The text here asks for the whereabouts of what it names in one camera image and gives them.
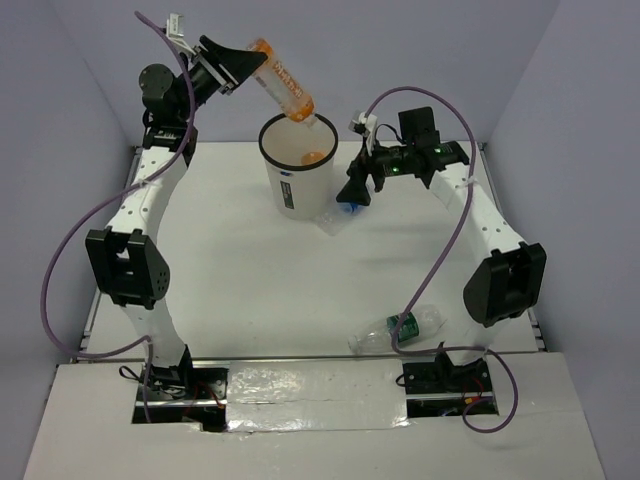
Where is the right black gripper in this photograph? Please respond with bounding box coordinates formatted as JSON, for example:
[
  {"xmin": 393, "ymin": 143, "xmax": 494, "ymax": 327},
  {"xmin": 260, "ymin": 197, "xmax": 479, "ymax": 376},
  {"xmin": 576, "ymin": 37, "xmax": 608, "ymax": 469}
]
[{"xmin": 337, "ymin": 134, "xmax": 415, "ymax": 206}]

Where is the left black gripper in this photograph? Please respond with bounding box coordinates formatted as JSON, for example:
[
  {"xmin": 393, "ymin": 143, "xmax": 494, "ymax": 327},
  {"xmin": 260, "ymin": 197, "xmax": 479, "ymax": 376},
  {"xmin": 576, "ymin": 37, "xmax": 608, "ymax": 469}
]
[{"xmin": 175, "ymin": 36, "xmax": 265, "ymax": 122}]

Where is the clear bottle blue label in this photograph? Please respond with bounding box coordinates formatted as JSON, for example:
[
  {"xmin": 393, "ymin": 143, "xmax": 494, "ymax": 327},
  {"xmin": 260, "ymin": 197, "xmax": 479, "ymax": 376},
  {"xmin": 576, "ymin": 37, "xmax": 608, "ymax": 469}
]
[{"xmin": 313, "ymin": 202, "xmax": 364, "ymax": 236}]

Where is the short orange juice bottle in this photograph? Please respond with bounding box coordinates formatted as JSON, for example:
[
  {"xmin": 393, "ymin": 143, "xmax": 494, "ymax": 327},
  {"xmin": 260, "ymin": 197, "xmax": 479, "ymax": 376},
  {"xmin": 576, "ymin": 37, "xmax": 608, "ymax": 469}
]
[{"xmin": 301, "ymin": 152, "xmax": 325, "ymax": 166}]

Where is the long orange bottle white cap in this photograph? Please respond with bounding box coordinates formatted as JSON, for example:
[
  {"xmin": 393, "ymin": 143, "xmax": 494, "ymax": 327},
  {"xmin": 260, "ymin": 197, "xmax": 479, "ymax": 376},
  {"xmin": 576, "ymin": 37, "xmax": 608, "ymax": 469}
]
[{"xmin": 248, "ymin": 38, "xmax": 319, "ymax": 131}]

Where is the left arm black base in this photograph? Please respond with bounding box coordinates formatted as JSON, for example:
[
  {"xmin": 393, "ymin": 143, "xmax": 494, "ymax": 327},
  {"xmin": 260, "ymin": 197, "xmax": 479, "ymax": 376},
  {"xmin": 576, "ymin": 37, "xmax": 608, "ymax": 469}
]
[{"xmin": 118, "ymin": 365, "xmax": 229, "ymax": 433}]

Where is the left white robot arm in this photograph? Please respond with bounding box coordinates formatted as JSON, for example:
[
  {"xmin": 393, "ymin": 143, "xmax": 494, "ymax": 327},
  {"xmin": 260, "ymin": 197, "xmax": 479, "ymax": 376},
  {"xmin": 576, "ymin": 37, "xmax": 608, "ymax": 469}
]
[{"xmin": 85, "ymin": 36, "xmax": 268, "ymax": 399}]

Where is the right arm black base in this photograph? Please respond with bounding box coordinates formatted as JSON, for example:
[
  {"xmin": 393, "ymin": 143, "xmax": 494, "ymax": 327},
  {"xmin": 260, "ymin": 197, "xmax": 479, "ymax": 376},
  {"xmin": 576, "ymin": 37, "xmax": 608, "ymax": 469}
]
[{"xmin": 395, "ymin": 354, "xmax": 498, "ymax": 419}]

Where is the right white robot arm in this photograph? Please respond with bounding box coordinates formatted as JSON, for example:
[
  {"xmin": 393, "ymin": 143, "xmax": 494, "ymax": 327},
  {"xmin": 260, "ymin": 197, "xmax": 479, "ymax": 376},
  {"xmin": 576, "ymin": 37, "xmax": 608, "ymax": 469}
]
[{"xmin": 336, "ymin": 107, "xmax": 547, "ymax": 391}]

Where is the white bin with black rim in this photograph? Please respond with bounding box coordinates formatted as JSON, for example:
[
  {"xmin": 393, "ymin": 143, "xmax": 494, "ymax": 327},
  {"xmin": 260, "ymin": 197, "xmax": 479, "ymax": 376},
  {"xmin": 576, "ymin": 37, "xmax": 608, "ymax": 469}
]
[{"xmin": 258, "ymin": 114, "xmax": 338, "ymax": 220}]

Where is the clear bottle green label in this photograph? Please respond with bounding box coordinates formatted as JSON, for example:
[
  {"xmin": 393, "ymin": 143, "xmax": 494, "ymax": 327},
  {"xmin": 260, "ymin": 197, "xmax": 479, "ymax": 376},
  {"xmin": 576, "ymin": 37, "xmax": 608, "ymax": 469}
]
[{"xmin": 347, "ymin": 303, "xmax": 443, "ymax": 354}]

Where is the silver tape patch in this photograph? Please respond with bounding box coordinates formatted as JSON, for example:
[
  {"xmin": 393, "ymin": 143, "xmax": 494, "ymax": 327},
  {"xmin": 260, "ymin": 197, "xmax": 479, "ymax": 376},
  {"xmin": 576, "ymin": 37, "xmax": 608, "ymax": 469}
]
[{"xmin": 226, "ymin": 359, "xmax": 409, "ymax": 433}]

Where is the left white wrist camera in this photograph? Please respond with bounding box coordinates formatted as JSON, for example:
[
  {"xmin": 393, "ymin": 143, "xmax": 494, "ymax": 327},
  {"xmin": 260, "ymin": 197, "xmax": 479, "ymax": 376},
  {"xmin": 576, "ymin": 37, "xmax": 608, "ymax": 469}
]
[{"xmin": 165, "ymin": 13, "xmax": 194, "ymax": 55}]

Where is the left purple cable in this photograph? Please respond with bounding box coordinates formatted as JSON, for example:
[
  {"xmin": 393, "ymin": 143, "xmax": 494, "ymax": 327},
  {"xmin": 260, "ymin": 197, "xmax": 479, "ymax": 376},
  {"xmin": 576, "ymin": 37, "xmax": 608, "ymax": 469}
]
[{"xmin": 40, "ymin": 10, "xmax": 199, "ymax": 424}]

